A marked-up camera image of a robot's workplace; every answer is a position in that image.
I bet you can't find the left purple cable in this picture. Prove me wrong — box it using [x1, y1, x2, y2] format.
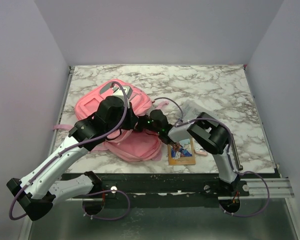
[8, 81, 131, 221]

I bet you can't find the pink student backpack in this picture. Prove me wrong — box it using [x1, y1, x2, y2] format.
[54, 79, 162, 162]

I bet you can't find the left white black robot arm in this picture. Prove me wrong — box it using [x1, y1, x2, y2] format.
[6, 94, 138, 221]

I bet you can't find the clear plastic bag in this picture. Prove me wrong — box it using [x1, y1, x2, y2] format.
[181, 99, 204, 123]

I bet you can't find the black metal clamp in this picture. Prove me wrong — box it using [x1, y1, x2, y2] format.
[231, 134, 244, 171]

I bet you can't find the pink small stapler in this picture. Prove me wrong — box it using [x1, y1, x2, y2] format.
[194, 147, 208, 156]

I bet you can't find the aluminium rail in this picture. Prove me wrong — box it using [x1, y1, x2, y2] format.
[64, 176, 296, 201]

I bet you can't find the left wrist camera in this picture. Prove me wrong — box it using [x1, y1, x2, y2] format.
[111, 85, 133, 101]

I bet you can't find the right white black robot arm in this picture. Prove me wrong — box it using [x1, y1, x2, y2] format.
[135, 110, 240, 196]

